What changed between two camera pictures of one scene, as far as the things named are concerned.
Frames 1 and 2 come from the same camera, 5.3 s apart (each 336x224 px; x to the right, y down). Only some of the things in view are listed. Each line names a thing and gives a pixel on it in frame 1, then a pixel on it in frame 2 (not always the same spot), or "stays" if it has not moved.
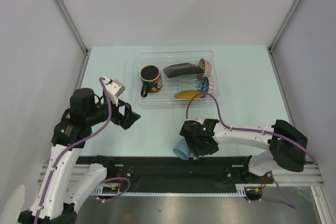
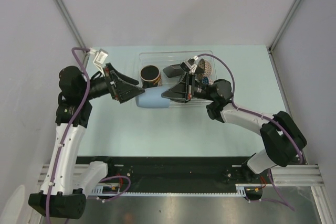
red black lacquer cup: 151,80 stays
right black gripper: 197,151 to 178,93
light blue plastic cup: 182,149 to 152,98
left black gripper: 129,116 to 124,93
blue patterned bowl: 203,85 stays
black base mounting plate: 165,174 stays
